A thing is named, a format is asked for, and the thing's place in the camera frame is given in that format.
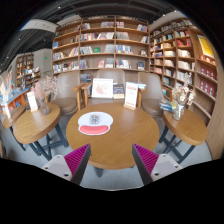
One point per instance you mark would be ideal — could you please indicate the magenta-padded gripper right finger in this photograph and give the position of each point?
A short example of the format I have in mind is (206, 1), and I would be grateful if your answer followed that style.
(146, 160)

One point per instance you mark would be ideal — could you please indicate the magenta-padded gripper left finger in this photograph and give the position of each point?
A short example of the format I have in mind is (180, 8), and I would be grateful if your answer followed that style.
(76, 160)

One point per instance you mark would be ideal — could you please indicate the transparent computer mouse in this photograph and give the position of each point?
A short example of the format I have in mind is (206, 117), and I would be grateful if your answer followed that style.
(94, 119)

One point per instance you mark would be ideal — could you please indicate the white mouse pad red rest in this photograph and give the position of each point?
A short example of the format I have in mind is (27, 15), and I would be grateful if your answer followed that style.
(106, 121)

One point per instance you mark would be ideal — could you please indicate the round wooden side table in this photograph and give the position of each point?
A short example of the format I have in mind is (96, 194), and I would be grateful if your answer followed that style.
(186, 128)
(35, 126)
(11, 118)

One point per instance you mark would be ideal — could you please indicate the colourful book stack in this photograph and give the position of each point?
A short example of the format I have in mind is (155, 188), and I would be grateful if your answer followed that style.
(166, 106)

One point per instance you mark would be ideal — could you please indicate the glass vase dried flowers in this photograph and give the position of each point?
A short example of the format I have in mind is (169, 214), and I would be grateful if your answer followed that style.
(178, 111)
(44, 106)

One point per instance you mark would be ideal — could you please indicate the beige wooden armchair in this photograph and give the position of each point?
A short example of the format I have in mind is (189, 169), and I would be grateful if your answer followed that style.
(66, 96)
(110, 73)
(151, 93)

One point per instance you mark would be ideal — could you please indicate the white orange table sign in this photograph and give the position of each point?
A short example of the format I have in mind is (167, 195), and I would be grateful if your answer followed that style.
(131, 95)

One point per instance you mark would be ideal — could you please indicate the small white table sign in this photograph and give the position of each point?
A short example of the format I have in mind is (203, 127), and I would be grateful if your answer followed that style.
(32, 100)

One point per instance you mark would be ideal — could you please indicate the blue book stack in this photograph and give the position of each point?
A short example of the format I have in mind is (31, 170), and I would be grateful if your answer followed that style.
(141, 86)

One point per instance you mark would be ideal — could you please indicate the dark cover book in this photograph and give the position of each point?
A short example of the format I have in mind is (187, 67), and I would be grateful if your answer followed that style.
(118, 91)

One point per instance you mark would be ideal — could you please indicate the white framed picture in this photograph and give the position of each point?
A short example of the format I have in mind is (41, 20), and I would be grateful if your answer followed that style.
(102, 88)

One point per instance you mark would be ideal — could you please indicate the low display shelf with books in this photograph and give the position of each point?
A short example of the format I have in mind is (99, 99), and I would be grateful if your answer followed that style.
(13, 98)

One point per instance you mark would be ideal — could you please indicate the narrow distant bookshelf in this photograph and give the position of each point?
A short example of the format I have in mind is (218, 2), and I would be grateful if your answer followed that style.
(25, 68)

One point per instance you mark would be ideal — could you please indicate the wide wooden bookshelf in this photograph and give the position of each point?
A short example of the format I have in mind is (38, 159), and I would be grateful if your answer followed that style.
(100, 43)

